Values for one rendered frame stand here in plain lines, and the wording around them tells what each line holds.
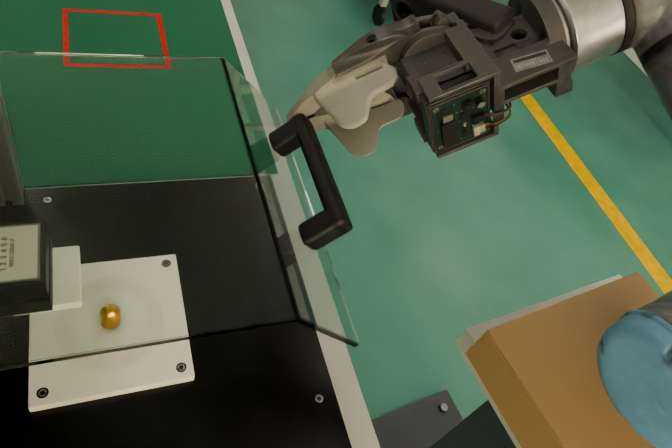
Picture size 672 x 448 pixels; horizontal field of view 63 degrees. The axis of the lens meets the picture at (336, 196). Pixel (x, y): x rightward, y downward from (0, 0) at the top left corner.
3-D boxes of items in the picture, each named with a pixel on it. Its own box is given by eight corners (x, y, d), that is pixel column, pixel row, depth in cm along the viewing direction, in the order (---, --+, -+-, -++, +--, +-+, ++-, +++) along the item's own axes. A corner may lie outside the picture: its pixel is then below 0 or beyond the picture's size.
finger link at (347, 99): (291, 140, 39) (411, 91, 39) (272, 86, 43) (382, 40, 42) (303, 165, 42) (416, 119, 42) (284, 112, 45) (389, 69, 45)
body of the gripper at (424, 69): (419, 101, 37) (585, 32, 37) (376, 26, 42) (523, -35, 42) (430, 164, 44) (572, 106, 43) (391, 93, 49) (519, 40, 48)
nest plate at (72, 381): (175, 260, 66) (175, 254, 65) (194, 380, 57) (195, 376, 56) (32, 276, 60) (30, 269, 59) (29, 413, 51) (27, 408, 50)
